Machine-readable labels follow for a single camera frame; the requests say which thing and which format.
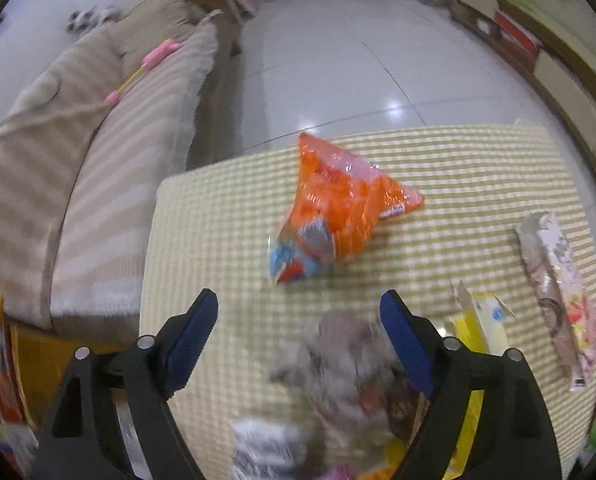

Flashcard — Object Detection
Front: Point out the yellow snack box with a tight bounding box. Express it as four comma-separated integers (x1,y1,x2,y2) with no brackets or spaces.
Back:
372,291,517,480

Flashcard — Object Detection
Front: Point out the pink white snack wrapper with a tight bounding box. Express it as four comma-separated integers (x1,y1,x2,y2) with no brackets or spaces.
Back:
515,211,596,391

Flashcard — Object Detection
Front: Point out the grey paper wrapper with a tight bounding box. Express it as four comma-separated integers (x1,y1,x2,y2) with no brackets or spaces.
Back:
268,310,402,437

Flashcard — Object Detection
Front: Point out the orange snack bag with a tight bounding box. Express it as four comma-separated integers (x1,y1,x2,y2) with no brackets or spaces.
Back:
269,132,425,283

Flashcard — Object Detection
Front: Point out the orange cardboard box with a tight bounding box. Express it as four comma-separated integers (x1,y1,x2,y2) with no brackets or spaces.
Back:
8,324,123,431

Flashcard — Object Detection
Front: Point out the green checkered tablecloth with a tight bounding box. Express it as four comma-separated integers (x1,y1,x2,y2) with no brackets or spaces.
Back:
140,125,596,479

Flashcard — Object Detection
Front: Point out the striped beige sofa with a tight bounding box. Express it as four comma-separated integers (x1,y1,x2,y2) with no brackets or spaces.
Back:
0,0,231,341

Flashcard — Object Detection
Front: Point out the pink toy wand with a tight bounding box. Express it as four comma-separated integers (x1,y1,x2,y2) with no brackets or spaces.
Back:
104,38,182,107

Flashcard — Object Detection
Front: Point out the red flat box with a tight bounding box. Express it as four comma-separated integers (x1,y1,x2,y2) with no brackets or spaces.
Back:
493,10,542,56

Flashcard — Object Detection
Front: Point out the long TV cabinet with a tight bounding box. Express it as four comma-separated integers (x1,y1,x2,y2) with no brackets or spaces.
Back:
449,0,596,177

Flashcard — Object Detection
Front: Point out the panda plush toy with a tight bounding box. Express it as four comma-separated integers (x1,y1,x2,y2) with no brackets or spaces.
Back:
66,6,121,36

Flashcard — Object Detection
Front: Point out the beige sofa cushion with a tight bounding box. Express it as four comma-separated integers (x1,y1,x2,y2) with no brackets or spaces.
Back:
110,0,195,77

